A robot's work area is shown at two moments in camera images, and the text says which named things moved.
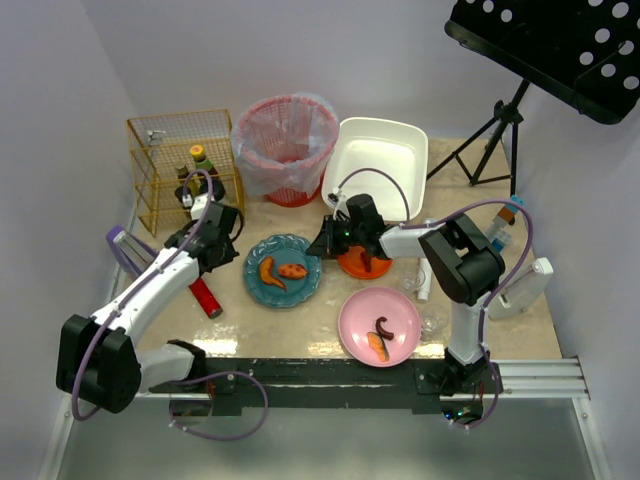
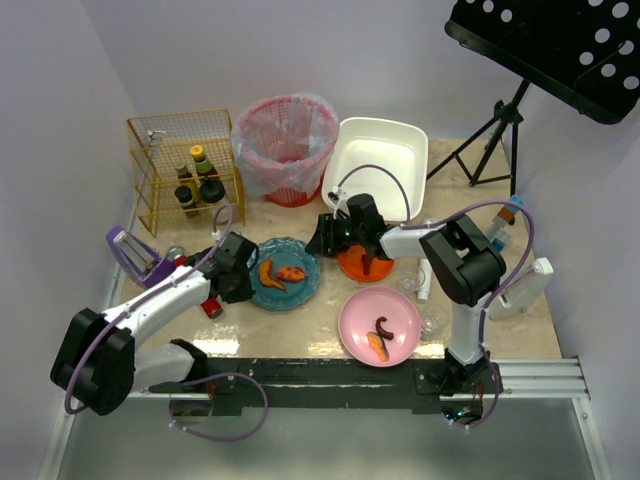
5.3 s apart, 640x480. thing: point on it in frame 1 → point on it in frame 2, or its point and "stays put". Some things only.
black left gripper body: [220, 215] → [232, 288]
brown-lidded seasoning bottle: [183, 172] stays put
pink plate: [360, 315] stays put
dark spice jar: [185, 202] stays put
